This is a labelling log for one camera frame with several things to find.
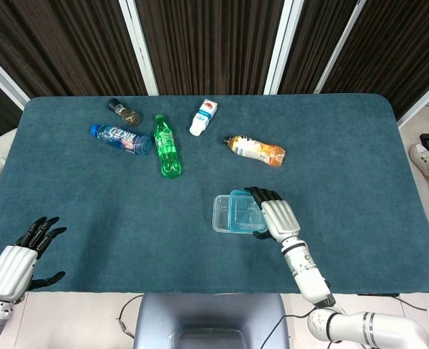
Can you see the orange juice plastic bottle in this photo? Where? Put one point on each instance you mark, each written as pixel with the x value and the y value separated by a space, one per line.
pixel 258 149

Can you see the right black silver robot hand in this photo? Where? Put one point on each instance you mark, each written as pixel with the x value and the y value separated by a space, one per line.
pixel 280 218

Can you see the blue container lid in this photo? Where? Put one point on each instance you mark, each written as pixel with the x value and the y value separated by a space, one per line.
pixel 243 214

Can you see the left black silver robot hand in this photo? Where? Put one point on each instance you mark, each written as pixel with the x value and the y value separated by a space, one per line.
pixel 12 267

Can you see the grey robot torso base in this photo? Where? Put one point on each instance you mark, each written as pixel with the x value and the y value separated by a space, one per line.
pixel 211 312

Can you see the teal velvet tablecloth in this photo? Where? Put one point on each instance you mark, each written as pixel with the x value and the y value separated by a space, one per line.
pixel 91 218

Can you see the blue plastic drink bottle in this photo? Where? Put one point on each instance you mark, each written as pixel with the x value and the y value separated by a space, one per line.
pixel 121 138

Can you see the white sneaker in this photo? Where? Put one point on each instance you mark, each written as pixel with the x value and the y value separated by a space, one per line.
pixel 423 158

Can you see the small dark glass bottle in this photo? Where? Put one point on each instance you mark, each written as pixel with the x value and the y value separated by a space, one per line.
pixel 127 115

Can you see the green plastic soda bottle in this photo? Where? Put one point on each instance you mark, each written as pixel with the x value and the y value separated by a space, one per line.
pixel 167 149

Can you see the clear plastic container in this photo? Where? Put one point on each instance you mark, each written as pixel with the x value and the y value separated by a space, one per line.
pixel 220 214

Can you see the white milk carton bottle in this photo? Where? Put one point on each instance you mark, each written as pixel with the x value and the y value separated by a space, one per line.
pixel 201 120

